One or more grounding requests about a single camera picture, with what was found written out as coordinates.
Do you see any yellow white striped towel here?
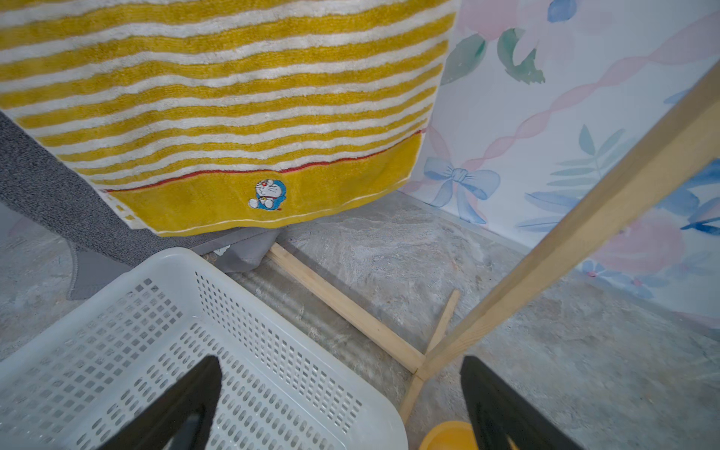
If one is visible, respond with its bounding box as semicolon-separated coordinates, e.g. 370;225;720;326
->
1;1;460;236

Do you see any grey terry towel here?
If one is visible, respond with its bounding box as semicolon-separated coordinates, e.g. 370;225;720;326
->
1;116;279;300

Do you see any white perforated plastic basket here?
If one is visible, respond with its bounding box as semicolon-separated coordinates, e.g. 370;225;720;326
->
1;249;408;449

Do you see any yellow plastic tray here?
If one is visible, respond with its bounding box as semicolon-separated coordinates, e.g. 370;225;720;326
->
418;420;519;450

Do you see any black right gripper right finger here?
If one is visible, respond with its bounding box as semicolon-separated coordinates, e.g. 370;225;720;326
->
460;356;581;450

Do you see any wooden clothes rack frame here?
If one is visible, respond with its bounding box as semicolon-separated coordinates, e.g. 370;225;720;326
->
268;67;719;422

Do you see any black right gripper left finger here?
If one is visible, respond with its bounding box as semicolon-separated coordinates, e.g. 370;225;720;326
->
101;355;222;449

